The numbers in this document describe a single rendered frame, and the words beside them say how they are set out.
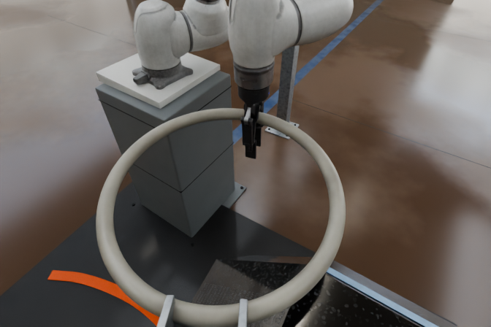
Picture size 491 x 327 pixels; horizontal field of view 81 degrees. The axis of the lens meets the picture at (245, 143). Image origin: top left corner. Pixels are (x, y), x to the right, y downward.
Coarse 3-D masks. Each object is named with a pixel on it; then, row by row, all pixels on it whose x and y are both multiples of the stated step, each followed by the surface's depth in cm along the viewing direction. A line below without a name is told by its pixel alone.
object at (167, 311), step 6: (168, 300) 42; (174, 300) 43; (240, 300) 43; (246, 300) 43; (168, 306) 42; (240, 306) 42; (246, 306) 42; (162, 312) 41; (168, 312) 41; (240, 312) 41; (246, 312) 41; (162, 318) 40; (168, 318) 40; (240, 318) 40; (246, 318) 40; (162, 324) 39; (168, 324) 41; (174, 324) 44; (180, 324) 44; (240, 324) 39; (246, 324) 40
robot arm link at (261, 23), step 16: (240, 0) 51; (256, 0) 50; (272, 0) 51; (288, 0) 56; (240, 16) 52; (256, 16) 51; (272, 16) 52; (288, 16) 55; (240, 32) 54; (256, 32) 53; (272, 32) 54; (288, 32) 56; (240, 48) 56; (256, 48) 55; (272, 48) 57; (240, 64) 60; (256, 64) 59
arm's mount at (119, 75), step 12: (132, 60) 126; (180, 60) 128; (192, 60) 128; (204, 60) 129; (96, 72) 118; (108, 72) 118; (120, 72) 118; (204, 72) 121; (108, 84) 117; (120, 84) 112; (132, 84) 112; (144, 84) 113; (180, 84) 114; (192, 84) 116; (144, 96) 107; (156, 96) 107; (168, 96) 107
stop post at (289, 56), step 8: (288, 48) 177; (296, 48) 178; (288, 56) 181; (296, 56) 183; (288, 64) 184; (296, 64) 188; (288, 72) 187; (280, 80) 194; (288, 80) 191; (280, 88) 198; (288, 88) 195; (280, 96) 202; (288, 96) 199; (280, 104) 206; (288, 104) 203; (280, 112) 211; (288, 112) 210; (288, 120) 217; (272, 128) 222; (288, 136) 215
